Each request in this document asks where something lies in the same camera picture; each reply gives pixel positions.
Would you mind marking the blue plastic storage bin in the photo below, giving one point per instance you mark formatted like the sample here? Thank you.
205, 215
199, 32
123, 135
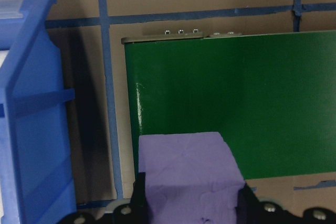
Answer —
34, 103

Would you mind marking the purple foam block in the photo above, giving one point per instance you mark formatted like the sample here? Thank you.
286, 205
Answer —
189, 176

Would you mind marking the green conveyor belt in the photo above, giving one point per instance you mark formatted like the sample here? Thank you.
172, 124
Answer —
236, 103

